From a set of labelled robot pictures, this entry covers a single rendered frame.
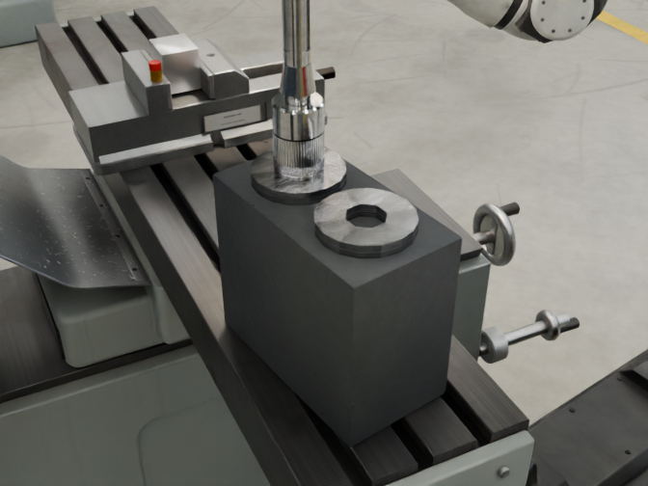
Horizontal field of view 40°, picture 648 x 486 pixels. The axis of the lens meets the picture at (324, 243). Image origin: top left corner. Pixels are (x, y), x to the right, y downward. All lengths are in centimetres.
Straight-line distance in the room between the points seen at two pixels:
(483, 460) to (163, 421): 61
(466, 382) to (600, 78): 300
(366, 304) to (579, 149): 259
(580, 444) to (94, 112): 81
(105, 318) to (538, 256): 173
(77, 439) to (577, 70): 297
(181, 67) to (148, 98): 7
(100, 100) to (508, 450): 74
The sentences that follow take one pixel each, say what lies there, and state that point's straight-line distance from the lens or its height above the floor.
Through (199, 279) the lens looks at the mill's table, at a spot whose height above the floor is 93.
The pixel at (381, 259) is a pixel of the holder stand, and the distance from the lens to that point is 73.
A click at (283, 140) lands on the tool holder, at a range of 79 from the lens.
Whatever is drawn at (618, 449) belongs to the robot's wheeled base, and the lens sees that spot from 134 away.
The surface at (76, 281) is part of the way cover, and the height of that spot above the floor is 87.
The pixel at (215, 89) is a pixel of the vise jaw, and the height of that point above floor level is 101.
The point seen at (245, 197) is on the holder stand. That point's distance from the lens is 81.
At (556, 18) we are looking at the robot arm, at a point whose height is 114.
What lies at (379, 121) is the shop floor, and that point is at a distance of 334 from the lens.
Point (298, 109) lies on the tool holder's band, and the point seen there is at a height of 120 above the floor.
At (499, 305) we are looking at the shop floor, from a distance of 248.
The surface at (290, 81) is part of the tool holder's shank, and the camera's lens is 77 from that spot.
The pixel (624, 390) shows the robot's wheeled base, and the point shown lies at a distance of 143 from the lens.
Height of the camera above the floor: 155
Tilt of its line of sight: 35 degrees down
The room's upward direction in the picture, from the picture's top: straight up
